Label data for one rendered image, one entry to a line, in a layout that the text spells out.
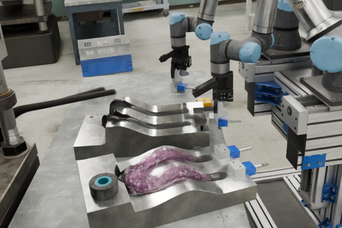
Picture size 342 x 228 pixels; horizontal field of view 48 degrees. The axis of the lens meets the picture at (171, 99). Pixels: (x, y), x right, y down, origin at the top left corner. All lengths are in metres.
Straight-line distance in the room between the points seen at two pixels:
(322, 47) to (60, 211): 0.93
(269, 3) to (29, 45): 4.16
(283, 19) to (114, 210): 1.12
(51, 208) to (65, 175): 0.17
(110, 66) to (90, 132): 3.12
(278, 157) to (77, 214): 1.95
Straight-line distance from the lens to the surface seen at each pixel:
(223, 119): 1.59
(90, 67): 4.61
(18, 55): 5.34
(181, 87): 1.93
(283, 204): 2.17
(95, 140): 1.47
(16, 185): 1.53
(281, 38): 1.80
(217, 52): 1.45
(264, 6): 1.46
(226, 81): 1.51
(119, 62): 4.61
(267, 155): 2.93
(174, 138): 1.41
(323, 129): 1.41
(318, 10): 1.25
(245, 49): 1.39
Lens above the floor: 1.58
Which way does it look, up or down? 24 degrees down
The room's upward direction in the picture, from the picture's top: 3 degrees counter-clockwise
